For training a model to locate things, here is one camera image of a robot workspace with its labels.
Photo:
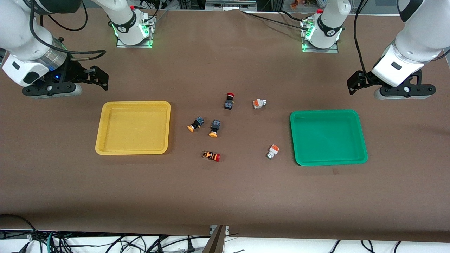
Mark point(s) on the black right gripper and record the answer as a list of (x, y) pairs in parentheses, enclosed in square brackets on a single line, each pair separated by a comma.
[(74, 73)]

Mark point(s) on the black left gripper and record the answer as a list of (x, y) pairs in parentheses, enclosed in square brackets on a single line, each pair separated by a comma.
[(365, 79)]

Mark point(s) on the white orange switch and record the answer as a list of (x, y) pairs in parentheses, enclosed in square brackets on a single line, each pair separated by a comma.
[(258, 103), (272, 151)]

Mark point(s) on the yellow push button black body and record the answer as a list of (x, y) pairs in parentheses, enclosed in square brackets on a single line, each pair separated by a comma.
[(197, 122), (215, 125)]

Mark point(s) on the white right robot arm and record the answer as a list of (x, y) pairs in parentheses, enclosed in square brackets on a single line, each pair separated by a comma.
[(21, 35)]

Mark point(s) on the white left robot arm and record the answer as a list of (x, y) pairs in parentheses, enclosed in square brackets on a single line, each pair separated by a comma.
[(422, 35)]

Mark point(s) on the yellow plastic tray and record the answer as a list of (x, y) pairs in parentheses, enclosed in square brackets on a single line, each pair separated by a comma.
[(133, 128)]

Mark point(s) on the green plastic tray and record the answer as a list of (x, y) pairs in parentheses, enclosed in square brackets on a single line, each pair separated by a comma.
[(328, 138)]

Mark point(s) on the orange colourful object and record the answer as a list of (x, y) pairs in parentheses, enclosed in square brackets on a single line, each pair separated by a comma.
[(299, 3)]

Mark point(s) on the red push button black body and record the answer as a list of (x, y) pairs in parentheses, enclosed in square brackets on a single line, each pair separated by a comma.
[(229, 103)]

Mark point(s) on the red push button orange body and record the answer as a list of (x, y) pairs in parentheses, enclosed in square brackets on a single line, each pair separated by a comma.
[(211, 155)]

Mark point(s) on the grey metal device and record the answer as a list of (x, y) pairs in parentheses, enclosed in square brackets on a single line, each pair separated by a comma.
[(230, 3)]

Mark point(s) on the brown table cover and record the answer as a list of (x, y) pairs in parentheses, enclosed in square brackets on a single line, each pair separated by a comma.
[(225, 193)]

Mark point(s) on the brown table leg beam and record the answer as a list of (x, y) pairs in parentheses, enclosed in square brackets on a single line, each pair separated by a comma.
[(215, 242)]

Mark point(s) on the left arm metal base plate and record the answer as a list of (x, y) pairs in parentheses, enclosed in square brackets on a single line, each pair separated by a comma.
[(334, 50)]

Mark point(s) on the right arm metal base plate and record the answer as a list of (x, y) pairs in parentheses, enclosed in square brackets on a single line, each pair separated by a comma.
[(121, 45)]

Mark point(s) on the white metal bracket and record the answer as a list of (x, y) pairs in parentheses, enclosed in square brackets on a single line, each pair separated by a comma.
[(212, 229)]

